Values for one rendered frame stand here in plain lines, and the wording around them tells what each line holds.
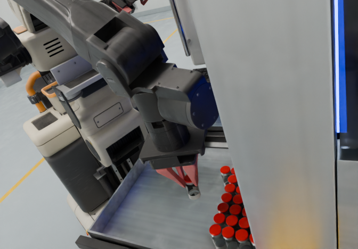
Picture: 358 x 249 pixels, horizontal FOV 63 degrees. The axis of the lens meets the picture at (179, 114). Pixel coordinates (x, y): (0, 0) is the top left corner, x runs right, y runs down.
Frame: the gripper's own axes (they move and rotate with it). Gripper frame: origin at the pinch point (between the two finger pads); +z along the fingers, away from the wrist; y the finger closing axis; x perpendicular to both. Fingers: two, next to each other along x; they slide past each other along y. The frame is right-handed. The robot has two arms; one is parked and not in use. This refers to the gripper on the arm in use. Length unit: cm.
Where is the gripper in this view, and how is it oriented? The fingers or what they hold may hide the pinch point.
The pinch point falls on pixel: (189, 181)
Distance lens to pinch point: 51.8
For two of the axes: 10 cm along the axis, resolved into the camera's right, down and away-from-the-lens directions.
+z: 3.1, 8.1, 5.0
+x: 1.6, -5.6, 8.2
